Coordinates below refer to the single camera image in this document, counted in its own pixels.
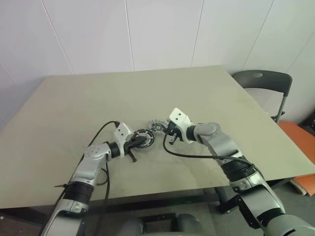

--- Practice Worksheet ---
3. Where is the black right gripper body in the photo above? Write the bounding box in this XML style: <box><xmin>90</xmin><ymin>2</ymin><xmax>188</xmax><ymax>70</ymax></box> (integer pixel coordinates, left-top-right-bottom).
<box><xmin>166</xmin><ymin>122</ymin><xmax>186</xmax><ymax>146</ymax></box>

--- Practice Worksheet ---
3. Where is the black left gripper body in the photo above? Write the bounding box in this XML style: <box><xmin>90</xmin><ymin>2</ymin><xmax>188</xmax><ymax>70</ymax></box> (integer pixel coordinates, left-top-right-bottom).
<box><xmin>122</xmin><ymin>140</ymin><xmax>138</xmax><ymax>164</ymax></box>

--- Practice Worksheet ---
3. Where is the small silver gear part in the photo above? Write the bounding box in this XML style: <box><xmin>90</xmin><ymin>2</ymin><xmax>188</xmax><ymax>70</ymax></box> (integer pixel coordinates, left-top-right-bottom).
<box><xmin>147</xmin><ymin>118</ymin><xmax>171</xmax><ymax>135</ymax></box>

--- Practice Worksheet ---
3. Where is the black copper-wound spoked rotor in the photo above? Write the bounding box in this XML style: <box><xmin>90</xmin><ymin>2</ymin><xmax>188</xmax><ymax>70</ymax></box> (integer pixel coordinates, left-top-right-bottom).
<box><xmin>129</xmin><ymin>128</ymin><xmax>156</xmax><ymax>151</ymax></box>

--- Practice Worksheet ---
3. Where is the grey rounded hump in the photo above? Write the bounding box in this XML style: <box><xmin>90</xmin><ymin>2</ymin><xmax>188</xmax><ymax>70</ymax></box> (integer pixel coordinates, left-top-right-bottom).
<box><xmin>122</xmin><ymin>216</ymin><xmax>146</xmax><ymax>236</ymax></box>
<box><xmin>177</xmin><ymin>213</ymin><xmax>201</xmax><ymax>233</ymax></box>

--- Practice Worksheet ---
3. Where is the dark grey folding chair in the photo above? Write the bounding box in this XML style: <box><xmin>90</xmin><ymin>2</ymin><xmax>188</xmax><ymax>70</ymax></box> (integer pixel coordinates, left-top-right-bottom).
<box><xmin>232</xmin><ymin>70</ymin><xmax>293</xmax><ymax>123</ymax></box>

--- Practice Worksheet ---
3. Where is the orange white curved panel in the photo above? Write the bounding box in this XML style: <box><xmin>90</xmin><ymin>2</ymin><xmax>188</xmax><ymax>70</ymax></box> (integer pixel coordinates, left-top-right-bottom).
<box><xmin>290</xmin><ymin>174</ymin><xmax>315</xmax><ymax>196</ymax></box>

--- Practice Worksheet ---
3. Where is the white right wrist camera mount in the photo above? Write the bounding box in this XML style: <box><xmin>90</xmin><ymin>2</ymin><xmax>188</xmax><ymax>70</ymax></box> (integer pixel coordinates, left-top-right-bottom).
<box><xmin>169</xmin><ymin>107</ymin><xmax>196</xmax><ymax>145</ymax></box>

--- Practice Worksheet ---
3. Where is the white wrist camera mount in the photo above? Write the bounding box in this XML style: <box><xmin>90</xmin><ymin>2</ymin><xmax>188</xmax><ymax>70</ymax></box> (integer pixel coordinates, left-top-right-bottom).
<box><xmin>114</xmin><ymin>122</ymin><xmax>132</xmax><ymax>158</ymax></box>
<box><xmin>169</xmin><ymin>107</ymin><xmax>196</xmax><ymax>145</ymax></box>

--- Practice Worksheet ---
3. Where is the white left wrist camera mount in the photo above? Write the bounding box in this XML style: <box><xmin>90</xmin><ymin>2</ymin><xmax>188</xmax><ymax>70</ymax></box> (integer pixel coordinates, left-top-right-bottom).
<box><xmin>114</xmin><ymin>122</ymin><xmax>132</xmax><ymax>158</ymax></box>

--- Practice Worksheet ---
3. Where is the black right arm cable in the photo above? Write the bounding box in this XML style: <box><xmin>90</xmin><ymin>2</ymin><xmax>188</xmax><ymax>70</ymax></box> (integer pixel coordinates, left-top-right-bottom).
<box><xmin>162</xmin><ymin>132</ymin><xmax>256</xmax><ymax>170</ymax></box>

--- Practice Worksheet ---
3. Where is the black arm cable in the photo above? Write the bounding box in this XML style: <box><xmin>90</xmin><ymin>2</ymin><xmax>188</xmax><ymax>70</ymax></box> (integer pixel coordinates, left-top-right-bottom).
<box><xmin>88</xmin><ymin>120</ymin><xmax>121</xmax><ymax>200</ymax></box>
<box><xmin>162</xmin><ymin>132</ymin><xmax>256</xmax><ymax>170</ymax></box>

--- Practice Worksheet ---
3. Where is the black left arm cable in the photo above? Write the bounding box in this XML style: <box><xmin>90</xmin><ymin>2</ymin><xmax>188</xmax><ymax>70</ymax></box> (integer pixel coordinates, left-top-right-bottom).
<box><xmin>88</xmin><ymin>120</ymin><xmax>121</xmax><ymax>200</ymax></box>

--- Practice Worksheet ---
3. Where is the black metal table frame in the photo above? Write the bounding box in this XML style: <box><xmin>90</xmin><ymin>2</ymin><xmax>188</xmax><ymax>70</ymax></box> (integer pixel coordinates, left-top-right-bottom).
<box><xmin>0</xmin><ymin>178</ymin><xmax>296</xmax><ymax>214</ymax></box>

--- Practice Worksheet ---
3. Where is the black rectangular frame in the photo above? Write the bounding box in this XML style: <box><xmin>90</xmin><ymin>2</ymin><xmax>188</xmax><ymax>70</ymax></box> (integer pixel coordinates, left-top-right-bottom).
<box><xmin>140</xmin><ymin>212</ymin><xmax>182</xmax><ymax>232</ymax></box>

